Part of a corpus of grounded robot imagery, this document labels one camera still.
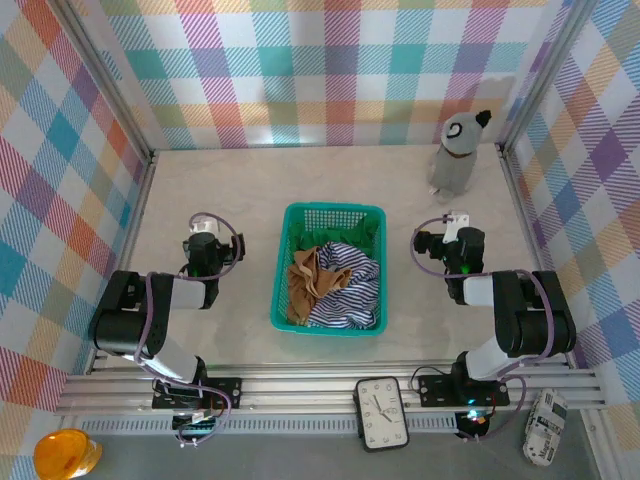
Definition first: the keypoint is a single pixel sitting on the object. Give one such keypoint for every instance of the teal plastic basket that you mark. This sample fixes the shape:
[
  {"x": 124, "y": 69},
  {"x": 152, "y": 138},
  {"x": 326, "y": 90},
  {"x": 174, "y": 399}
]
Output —
[{"x": 280, "y": 300}]

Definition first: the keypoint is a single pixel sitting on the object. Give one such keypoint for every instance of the tan tank top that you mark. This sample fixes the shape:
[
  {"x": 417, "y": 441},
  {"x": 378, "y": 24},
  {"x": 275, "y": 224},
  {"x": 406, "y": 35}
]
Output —
[{"x": 302, "y": 285}]

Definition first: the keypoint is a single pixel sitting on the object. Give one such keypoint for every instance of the green tank top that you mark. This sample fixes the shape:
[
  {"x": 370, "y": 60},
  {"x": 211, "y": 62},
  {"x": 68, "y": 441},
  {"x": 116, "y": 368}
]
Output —
[{"x": 350, "y": 237}]

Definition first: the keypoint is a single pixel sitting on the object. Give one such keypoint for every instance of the blue white striped tank top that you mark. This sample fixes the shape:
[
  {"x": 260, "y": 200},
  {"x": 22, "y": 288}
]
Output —
[{"x": 350, "y": 290}]

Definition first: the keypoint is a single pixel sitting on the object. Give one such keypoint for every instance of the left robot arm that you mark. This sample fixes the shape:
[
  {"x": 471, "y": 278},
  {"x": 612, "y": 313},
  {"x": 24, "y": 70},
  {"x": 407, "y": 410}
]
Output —
[{"x": 185, "y": 295}]

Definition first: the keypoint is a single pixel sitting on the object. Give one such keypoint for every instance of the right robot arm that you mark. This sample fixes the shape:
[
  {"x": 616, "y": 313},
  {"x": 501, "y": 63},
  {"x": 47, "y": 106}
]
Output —
[{"x": 480, "y": 290}]

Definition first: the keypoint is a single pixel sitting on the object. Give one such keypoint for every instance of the grey plush dog toy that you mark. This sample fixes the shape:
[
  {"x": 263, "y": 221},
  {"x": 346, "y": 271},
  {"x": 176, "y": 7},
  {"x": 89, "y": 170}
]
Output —
[{"x": 452, "y": 165}]

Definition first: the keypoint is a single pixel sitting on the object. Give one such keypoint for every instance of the black white analog clock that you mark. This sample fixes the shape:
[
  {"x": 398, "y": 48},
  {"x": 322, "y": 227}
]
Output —
[{"x": 382, "y": 415}]

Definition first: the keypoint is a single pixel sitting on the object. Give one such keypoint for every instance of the orange plastic dome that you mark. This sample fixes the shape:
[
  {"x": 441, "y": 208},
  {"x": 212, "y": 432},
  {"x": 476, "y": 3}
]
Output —
[{"x": 62, "y": 452}]

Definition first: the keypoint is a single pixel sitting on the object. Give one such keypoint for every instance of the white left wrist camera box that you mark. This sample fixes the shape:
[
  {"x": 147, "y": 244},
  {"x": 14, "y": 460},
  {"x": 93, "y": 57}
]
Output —
[{"x": 206, "y": 227}]

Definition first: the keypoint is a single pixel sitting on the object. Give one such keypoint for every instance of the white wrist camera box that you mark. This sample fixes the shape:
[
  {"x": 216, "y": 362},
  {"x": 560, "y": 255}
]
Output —
[
  {"x": 206, "y": 227},
  {"x": 457, "y": 222}
]

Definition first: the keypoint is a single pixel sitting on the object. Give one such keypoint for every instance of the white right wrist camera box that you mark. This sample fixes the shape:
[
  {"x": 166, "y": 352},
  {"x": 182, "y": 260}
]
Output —
[{"x": 457, "y": 222}]

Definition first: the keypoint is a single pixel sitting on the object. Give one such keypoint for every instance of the aluminium table side rail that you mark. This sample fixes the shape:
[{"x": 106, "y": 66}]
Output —
[
  {"x": 524, "y": 215},
  {"x": 124, "y": 250}
]

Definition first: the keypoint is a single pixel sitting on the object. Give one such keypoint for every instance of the wide aluminium base rail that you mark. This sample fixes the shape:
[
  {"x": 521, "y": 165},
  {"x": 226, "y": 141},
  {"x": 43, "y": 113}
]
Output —
[{"x": 310, "y": 390}]

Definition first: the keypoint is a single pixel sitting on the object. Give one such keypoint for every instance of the aluminium frame post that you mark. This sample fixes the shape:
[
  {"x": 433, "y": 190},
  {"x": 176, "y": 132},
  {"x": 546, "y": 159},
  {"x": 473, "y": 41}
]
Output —
[
  {"x": 107, "y": 75},
  {"x": 542, "y": 75}
]

